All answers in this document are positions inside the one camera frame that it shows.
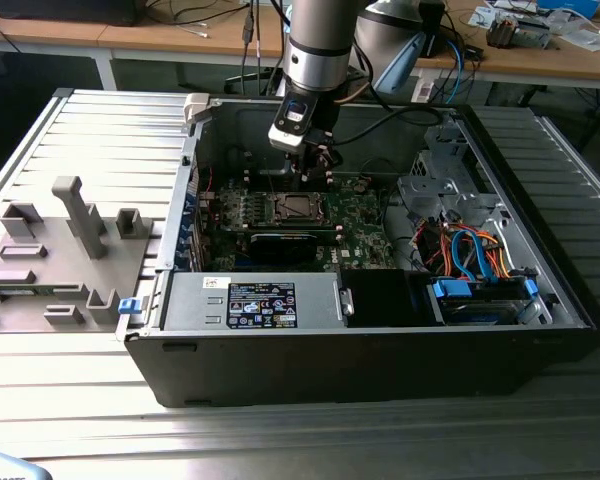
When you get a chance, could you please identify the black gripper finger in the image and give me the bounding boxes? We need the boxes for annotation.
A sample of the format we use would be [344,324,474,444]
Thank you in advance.
[285,148,315,184]
[319,144,345,184]

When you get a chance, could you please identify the silver CPU green edge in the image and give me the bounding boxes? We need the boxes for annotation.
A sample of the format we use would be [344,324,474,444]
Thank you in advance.
[285,197,315,217]

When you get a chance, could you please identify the metal socket cover frame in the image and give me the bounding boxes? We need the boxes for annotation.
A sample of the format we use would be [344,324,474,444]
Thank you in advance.
[274,192,329,222]

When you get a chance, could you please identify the black RAM slot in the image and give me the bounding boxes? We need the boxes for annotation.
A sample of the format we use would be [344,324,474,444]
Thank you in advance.
[244,172,334,184]
[252,227,344,237]
[244,181,334,194]
[252,234,344,247]

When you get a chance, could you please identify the CPU socket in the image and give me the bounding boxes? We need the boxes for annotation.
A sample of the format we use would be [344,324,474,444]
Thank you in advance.
[272,191,330,224]

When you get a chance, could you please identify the green motherboard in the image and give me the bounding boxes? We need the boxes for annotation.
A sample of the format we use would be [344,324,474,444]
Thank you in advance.
[197,172,399,274]

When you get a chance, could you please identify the black graphics card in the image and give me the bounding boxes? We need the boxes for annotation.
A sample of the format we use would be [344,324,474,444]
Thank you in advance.
[218,223,319,265]

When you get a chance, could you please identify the white tag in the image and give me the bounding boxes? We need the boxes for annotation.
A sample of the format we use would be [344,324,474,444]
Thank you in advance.
[412,74,436,104]

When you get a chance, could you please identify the metal drive cage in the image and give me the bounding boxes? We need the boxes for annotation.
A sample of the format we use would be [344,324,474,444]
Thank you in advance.
[397,124,511,221]

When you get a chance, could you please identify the white plastic case latch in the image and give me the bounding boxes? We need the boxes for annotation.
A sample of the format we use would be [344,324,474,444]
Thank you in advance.
[183,93,212,129]

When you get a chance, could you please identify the grey power supply unit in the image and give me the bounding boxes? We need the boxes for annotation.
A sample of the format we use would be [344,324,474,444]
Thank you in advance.
[160,272,342,331]

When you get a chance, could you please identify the hard disk in blue carrier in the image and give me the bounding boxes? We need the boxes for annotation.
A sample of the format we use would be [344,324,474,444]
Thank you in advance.
[429,278,540,326]

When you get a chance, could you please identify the black PC case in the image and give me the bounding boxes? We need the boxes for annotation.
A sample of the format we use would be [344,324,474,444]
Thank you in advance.
[115,94,600,409]

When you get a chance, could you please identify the metal device on desk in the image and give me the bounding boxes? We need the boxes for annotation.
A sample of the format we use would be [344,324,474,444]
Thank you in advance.
[485,12,554,50]

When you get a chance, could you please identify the wooden desk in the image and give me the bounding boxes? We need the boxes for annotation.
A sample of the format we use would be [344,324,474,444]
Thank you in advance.
[0,0,600,91]

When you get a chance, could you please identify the grey parts rack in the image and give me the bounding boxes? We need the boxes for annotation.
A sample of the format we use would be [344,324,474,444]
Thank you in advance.
[0,174,156,335]

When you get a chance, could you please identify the blue box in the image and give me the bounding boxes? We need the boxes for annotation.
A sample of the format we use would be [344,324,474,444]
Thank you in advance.
[537,0,600,16]

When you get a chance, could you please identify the black flat device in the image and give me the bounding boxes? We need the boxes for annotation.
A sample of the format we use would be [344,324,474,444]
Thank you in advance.
[0,0,141,27]

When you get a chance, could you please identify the green RAM stick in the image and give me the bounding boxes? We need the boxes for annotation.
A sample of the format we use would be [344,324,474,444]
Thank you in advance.
[0,286,54,297]

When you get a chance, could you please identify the grey rounded object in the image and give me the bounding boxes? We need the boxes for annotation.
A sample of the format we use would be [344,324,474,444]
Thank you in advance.
[0,448,49,480]

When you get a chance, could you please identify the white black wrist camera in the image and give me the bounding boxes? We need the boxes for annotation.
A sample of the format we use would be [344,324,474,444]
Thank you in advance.
[267,91,315,152]

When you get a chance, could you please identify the black camera cable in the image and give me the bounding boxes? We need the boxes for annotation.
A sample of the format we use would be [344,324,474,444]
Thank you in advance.
[322,104,444,147]

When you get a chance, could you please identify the blue cable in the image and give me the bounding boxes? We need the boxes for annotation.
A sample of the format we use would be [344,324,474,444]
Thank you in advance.
[444,38,474,104]

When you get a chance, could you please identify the blue data wire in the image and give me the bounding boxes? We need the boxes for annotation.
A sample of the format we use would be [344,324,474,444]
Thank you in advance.
[449,228,491,284]

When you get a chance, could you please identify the orange power wires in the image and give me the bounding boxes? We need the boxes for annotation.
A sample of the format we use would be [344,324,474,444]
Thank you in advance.
[419,224,514,281]

